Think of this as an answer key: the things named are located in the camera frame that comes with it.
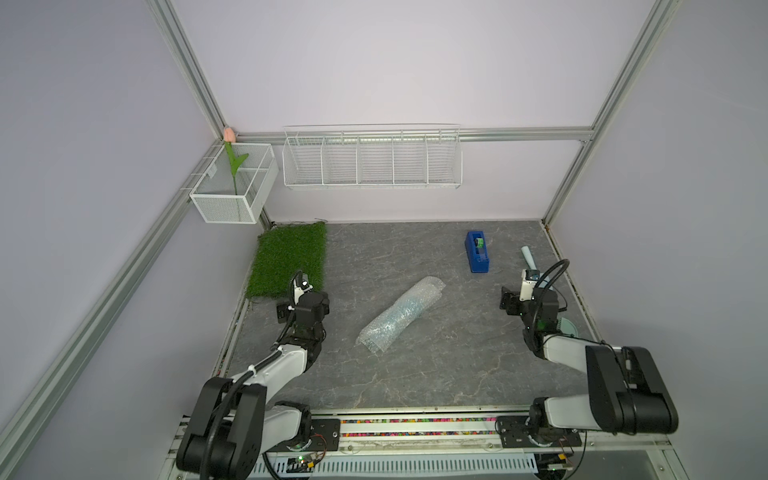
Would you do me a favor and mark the clear bubble wrap sheet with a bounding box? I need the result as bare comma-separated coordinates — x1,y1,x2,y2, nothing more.
356,276,445,355

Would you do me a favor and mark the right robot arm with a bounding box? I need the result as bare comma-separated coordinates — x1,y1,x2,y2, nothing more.
500,287,679,446

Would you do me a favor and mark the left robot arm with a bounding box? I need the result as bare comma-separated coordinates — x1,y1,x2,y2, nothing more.
175,291,330,479

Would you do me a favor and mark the teal plastic trowel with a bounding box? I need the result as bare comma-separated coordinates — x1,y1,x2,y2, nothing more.
520,246,539,271

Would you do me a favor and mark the green artificial grass mat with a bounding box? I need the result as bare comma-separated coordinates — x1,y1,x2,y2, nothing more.
245,222,327,298

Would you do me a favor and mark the blue tape dispenser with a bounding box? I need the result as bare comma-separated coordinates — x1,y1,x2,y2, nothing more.
465,231,490,273

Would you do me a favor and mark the white vent grille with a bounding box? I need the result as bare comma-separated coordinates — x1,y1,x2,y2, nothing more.
270,453,539,479

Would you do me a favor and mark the white mesh box basket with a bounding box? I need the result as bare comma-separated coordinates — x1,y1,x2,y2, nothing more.
190,142,279,225

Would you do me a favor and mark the pink artificial tulip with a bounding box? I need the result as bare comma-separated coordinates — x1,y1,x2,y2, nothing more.
223,127,249,195

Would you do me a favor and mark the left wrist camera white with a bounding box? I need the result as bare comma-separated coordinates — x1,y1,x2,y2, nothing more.
290,270,313,305

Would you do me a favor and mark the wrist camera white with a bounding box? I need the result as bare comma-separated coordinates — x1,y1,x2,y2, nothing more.
290,270,313,305
519,269,540,302

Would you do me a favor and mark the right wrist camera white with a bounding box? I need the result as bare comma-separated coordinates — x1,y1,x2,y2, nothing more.
519,269,540,302

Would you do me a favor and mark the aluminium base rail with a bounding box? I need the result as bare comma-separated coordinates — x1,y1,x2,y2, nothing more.
167,409,673,463

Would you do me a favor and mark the white wire wall basket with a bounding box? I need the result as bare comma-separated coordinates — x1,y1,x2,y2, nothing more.
282,123,463,189

